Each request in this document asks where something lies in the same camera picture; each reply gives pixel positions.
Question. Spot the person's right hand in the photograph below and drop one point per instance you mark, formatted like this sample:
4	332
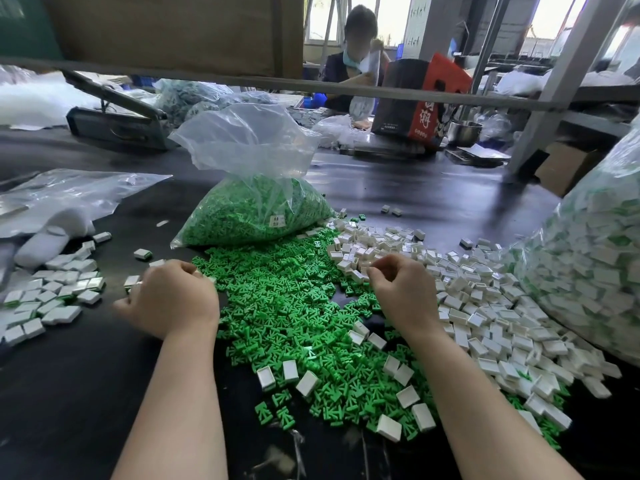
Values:
408	293

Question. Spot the person's left hand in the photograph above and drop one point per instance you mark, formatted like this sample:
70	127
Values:
175	300

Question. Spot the pile of green parts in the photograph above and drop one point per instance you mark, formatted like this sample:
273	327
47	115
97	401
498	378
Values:
280	300

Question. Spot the pile of white plastic caps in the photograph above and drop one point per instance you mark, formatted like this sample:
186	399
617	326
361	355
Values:
515	305

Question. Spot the pile of assembled white pieces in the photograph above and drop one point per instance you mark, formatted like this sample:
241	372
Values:
55	295

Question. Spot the person's left forearm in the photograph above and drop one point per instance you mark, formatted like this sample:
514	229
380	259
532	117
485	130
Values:
172	425

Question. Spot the person's right forearm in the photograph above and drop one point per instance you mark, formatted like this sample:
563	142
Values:
495	429

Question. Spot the bag of green clips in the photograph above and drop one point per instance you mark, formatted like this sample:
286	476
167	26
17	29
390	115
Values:
262	208

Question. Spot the clear bag of pale parts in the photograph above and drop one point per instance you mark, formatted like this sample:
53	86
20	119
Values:
208	99

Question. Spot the large bag of white caps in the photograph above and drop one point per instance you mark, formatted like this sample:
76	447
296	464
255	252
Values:
615	257

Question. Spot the empty clear plastic bag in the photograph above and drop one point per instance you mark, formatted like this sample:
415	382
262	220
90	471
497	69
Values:
70	193

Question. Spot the white paper sheets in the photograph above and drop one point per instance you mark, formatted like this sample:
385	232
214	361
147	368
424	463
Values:
478	155

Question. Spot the black table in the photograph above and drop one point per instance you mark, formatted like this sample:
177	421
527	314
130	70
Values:
60	410

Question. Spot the metal bowl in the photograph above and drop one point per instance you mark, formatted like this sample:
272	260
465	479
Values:
465	134

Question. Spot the crumpled white plastic bag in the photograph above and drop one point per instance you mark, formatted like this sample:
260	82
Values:
338	131

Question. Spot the black and red box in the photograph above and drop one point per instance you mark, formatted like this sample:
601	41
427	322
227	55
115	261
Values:
416	105

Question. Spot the cardboard box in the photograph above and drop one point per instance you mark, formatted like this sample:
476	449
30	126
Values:
568	170

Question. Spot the white plastic sheet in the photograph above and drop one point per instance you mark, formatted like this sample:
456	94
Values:
45	101

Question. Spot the white bags on shelf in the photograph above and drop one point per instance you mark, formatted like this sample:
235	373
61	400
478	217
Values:
560	83

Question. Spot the brown board panel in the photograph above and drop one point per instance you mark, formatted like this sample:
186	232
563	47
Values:
158	33

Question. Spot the grey metal shelf frame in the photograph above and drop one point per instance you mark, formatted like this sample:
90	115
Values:
200	79

